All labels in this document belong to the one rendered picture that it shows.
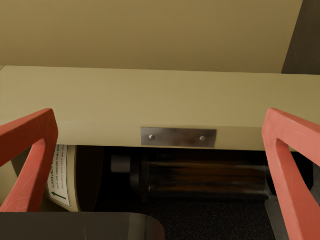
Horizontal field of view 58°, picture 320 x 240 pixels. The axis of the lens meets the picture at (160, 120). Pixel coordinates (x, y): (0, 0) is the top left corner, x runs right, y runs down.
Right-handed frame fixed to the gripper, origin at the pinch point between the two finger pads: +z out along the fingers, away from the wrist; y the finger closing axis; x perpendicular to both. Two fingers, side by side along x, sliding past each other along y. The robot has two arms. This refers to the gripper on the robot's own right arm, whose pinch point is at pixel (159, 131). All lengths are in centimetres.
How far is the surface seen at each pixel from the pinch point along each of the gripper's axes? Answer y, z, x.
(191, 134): -2.9, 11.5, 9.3
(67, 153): 11.1, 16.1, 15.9
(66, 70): 11.2, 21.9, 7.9
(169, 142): -0.9, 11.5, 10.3
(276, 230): -19.6, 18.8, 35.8
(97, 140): 6.0, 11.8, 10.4
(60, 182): 12.1, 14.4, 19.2
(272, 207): -19.7, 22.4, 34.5
